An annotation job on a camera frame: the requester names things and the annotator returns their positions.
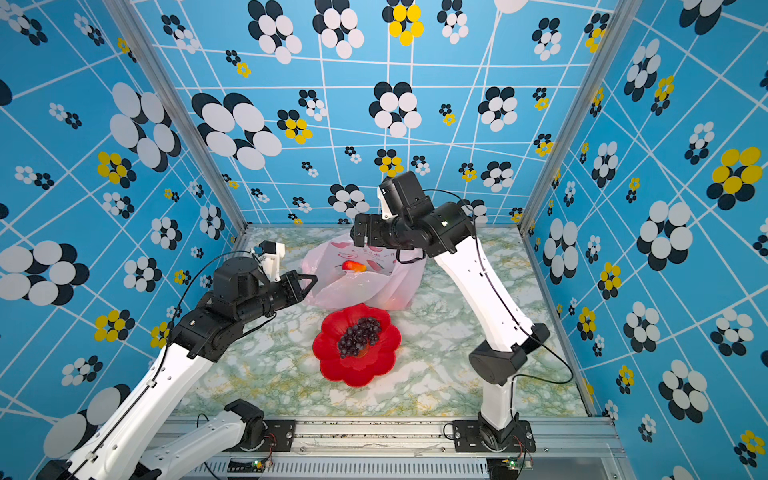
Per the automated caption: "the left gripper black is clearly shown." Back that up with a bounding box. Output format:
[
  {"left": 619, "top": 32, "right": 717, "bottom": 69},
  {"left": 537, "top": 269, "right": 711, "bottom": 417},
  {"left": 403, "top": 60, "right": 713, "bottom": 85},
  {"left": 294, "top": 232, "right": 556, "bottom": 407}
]
[{"left": 240, "top": 269, "right": 320, "bottom": 326}]

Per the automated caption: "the pink translucent plastic bag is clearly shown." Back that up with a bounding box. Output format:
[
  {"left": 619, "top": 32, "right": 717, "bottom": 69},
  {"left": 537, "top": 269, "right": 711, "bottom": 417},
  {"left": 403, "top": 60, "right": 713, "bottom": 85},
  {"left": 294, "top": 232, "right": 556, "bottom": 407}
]
[{"left": 301, "top": 234, "right": 426, "bottom": 311}]

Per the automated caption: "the dark purple grape bunch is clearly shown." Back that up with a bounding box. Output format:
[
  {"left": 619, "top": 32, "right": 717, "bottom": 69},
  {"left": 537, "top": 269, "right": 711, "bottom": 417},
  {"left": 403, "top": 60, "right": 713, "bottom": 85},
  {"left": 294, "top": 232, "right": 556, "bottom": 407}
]
[{"left": 337, "top": 317, "right": 382, "bottom": 358}]

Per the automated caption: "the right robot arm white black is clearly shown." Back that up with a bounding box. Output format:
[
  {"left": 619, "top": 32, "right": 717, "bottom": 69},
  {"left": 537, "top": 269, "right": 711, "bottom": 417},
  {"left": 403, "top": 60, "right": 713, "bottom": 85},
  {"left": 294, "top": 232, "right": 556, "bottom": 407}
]
[{"left": 350, "top": 172, "right": 550, "bottom": 451}]

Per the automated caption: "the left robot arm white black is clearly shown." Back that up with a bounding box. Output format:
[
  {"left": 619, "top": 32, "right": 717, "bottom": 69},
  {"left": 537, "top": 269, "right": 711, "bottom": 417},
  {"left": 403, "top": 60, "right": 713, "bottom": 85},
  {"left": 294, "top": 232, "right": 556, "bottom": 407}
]
[{"left": 37, "top": 254, "right": 318, "bottom": 479}]

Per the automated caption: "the red flower-shaped plate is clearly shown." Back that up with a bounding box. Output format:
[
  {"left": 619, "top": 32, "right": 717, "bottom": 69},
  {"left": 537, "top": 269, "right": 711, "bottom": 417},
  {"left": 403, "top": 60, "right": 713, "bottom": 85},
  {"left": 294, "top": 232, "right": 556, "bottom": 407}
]
[{"left": 312, "top": 304, "right": 402, "bottom": 388}]

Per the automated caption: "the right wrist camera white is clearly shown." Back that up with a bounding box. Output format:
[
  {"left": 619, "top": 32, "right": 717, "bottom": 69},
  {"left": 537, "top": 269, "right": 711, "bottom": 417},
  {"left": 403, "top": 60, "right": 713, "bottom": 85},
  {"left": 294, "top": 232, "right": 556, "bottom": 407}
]
[{"left": 376, "top": 184, "right": 398, "bottom": 220}]

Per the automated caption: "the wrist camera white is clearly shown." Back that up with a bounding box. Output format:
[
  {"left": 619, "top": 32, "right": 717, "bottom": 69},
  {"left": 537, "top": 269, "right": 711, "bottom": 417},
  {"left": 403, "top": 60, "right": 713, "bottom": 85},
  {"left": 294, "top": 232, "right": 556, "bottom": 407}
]
[
  {"left": 256, "top": 240, "right": 285, "bottom": 282},
  {"left": 376, "top": 184, "right": 398, "bottom": 220}
]

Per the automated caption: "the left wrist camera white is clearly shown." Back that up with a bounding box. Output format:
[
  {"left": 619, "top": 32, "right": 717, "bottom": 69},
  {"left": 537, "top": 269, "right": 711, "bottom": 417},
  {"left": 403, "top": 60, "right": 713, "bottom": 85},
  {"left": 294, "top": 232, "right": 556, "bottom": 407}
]
[{"left": 256, "top": 240, "right": 285, "bottom": 282}]

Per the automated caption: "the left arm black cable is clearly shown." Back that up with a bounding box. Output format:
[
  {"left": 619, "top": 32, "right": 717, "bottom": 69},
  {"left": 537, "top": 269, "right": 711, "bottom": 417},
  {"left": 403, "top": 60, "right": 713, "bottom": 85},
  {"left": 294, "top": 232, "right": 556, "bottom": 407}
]
[{"left": 149, "top": 249, "right": 259, "bottom": 385}]

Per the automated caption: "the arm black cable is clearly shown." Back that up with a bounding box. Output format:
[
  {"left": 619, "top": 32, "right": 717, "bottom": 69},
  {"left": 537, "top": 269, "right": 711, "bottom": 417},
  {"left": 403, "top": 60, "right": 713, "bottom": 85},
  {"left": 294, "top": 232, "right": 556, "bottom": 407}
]
[
  {"left": 419, "top": 188, "right": 575, "bottom": 421},
  {"left": 149, "top": 249, "right": 259, "bottom": 385}
]

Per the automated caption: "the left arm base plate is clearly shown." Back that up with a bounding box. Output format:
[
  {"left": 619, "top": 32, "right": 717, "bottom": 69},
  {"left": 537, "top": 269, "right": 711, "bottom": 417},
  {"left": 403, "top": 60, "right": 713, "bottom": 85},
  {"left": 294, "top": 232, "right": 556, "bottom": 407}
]
[{"left": 233, "top": 419, "right": 296, "bottom": 453}]

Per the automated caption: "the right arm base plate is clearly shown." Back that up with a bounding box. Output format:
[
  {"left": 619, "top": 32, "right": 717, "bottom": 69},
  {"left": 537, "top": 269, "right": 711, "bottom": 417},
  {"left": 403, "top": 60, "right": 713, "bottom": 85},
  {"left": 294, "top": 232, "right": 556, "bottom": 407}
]
[{"left": 452, "top": 419, "right": 537, "bottom": 454}]

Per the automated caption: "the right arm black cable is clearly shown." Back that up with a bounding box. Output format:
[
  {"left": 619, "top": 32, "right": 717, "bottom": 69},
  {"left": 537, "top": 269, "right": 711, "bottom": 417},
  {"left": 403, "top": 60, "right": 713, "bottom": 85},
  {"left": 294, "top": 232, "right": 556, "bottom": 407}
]
[{"left": 419, "top": 188, "right": 575, "bottom": 421}]

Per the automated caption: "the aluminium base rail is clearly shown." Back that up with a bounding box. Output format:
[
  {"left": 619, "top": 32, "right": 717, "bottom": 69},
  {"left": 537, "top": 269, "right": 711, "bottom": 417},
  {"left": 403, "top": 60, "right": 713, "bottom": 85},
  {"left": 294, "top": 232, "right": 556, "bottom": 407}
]
[{"left": 150, "top": 417, "right": 637, "bottom": 479}]

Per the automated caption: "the left aluminium corner post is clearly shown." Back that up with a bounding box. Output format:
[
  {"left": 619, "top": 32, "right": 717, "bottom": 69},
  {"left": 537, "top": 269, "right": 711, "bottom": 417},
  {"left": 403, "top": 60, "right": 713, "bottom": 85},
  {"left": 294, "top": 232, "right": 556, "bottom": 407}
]
[{"left": 104, "top": 1, "right": 247, "bottom": 235}]

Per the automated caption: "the aluminium corner post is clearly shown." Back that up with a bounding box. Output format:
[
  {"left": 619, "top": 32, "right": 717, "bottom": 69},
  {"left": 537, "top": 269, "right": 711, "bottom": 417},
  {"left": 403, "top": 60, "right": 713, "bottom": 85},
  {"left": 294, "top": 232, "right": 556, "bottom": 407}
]
[
  {"left": 104, "top": 1, "right": 247, "bottom": 235},
  {"left": 519, "top": 0, "right": 642, "bottom": 233}
]

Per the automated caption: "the right aluminium corner post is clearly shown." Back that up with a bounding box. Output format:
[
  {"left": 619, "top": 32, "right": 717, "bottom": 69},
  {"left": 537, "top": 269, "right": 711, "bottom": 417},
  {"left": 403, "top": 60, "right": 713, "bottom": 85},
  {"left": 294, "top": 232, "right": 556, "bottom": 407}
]
[{"left": 519, "top": 0, "right": 642, "bottom": 233}]

